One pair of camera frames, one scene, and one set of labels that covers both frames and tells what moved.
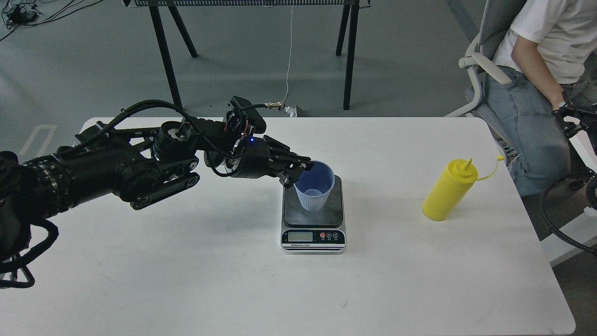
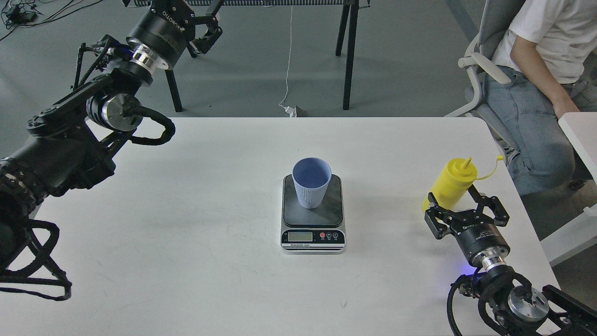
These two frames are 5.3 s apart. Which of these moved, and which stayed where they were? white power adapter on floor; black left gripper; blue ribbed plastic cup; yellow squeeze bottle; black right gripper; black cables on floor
Moved: black left gripper; black right gripper
Stayed: white power adapter on floor; blue ribbed plastic cup; yellow squeeze bottle; black cables on floor
